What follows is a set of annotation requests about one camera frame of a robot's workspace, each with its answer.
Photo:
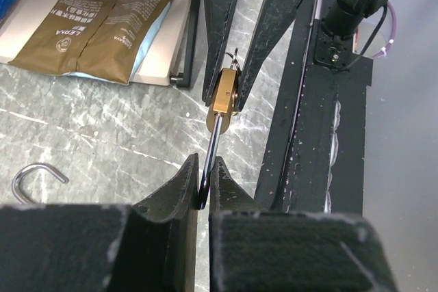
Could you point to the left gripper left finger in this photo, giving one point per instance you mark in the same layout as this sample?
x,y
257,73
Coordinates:
x,y
147,246

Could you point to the silver key with ring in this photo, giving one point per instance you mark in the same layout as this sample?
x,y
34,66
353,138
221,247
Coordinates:
x,y
235,65

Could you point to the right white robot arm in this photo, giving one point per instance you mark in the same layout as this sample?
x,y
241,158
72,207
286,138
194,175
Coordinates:
x,y
344,23

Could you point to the small brass padlock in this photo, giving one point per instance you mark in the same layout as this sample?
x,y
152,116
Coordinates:
x,y
29,185

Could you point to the olive brown snack bag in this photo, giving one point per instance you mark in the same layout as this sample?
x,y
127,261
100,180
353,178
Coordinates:
x,y
100,39

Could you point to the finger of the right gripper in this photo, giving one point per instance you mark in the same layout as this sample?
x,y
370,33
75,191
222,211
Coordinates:
x,y
219,16
275,17

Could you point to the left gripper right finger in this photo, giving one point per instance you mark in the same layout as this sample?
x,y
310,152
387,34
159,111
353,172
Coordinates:
x,y
252,249

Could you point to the large brass padlock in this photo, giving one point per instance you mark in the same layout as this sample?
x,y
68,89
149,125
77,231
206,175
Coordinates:
x,y
218,121

